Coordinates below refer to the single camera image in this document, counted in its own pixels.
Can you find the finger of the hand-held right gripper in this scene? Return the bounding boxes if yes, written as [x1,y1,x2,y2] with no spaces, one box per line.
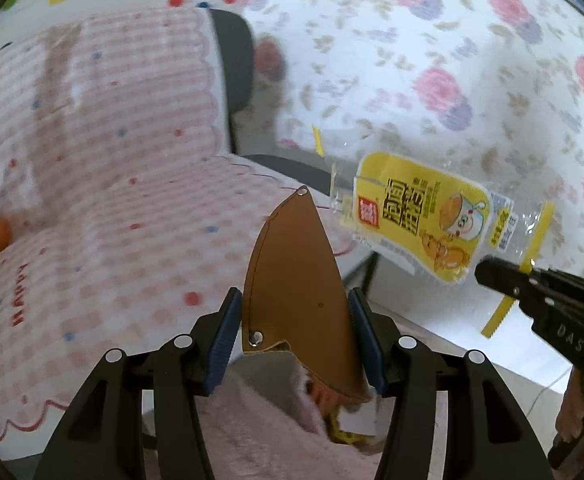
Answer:
[473,256,538,311]
[527,266,584,311]

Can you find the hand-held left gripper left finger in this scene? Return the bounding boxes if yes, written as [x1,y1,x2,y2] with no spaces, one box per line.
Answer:
[34,287,243,480]

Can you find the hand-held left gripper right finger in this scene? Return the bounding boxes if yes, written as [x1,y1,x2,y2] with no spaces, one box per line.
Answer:
[348,287,555,480]

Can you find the brown leather sheath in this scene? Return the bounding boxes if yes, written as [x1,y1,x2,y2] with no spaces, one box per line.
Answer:
[242,185,373,406]

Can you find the yellow snack packet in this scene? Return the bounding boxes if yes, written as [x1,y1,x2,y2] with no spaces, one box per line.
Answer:
[312,125,555,338]

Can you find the person's right hand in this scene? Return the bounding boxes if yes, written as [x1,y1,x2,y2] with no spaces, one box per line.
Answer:
[554,367,584,456]

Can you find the pink fluffy cloth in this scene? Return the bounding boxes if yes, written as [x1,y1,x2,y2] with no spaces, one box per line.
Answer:
[142,360,387,480]

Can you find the pink checked paper cover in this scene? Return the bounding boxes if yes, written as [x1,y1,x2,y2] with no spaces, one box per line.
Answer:
[0,7,357,443]

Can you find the floral printed cloth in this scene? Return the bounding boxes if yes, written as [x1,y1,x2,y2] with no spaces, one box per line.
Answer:
[232,0,584,281]

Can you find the grey office chair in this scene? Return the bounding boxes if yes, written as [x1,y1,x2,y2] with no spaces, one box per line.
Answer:
[211,9,380,291]

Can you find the white cable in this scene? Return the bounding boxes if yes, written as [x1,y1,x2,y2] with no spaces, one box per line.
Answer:
[527,365,573,411]

